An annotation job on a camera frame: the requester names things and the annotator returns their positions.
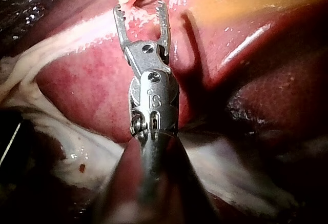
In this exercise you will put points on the right arm instrument jaw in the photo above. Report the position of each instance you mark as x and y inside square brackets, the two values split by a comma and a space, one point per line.
[164, 29]
[121, 26]

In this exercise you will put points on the right arm instrument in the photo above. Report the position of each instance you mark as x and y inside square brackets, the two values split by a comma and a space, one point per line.
[153, 93]

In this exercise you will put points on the dark right arm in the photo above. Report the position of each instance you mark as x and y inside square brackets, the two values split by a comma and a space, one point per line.
[156, 183]

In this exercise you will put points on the dark red liver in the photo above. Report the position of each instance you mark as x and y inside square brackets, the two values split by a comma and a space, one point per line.
[230, 62]

